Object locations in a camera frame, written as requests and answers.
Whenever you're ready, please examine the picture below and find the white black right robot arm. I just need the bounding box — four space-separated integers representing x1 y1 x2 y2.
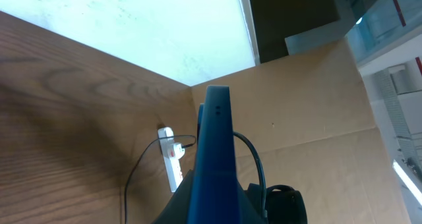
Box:
244 183 308 224

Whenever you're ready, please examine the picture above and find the white power strip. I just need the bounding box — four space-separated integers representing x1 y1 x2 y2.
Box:
158 127 183 193

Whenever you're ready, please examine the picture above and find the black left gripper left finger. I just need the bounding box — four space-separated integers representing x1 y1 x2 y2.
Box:
152 170 193 224

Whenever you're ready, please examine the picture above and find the blue Galaxy smartphone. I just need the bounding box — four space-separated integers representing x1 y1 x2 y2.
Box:
187 86 241 224

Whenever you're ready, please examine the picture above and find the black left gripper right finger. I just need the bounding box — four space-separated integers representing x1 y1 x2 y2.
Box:
237 183 265 224

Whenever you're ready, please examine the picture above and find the black USB charging cable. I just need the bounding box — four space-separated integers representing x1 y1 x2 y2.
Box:
123 134 197 224

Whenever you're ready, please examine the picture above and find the white USB charger plug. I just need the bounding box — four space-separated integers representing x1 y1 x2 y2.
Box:
167 143 185 159

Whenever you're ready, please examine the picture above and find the brown cardboard panel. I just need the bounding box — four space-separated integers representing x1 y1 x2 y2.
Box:
190 38 411 224

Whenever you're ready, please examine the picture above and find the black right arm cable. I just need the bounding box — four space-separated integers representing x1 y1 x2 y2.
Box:
233 131 295 218

